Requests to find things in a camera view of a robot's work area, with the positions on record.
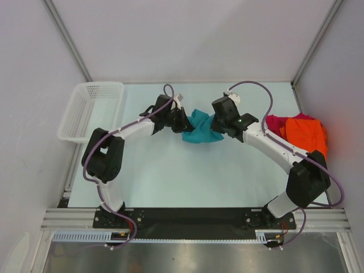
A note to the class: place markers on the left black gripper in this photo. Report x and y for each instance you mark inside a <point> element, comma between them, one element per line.
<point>185,125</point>

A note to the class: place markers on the white plastic basket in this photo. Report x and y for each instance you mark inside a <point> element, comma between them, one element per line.
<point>92,105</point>

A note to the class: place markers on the aluminium frame rail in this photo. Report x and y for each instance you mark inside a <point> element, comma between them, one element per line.
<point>317,219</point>

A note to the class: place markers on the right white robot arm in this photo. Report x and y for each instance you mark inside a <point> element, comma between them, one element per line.
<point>307,178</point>

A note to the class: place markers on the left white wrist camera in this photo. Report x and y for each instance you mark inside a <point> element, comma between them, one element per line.
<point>178,98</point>

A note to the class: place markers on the white slotted cable duct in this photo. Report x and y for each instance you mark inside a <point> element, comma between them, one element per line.
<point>111,237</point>

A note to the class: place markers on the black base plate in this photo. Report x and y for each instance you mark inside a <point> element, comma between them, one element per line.
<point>194,223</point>

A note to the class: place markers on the orange folded t shirt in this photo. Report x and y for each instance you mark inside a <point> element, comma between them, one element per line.
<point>308,134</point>

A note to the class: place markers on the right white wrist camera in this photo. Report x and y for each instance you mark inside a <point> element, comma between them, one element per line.
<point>233,96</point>

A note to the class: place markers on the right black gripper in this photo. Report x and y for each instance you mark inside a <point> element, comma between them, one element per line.
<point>214,125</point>

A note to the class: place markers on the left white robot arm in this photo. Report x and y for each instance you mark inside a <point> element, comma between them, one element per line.
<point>102,159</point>

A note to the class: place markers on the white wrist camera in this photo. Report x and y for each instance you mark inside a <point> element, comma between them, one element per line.
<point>233,96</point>
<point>178,98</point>

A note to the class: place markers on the teal t shirt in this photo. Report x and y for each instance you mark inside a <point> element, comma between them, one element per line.
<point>202,132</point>

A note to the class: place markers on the magenta folded t shirt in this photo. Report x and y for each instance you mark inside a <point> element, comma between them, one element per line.
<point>275,123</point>

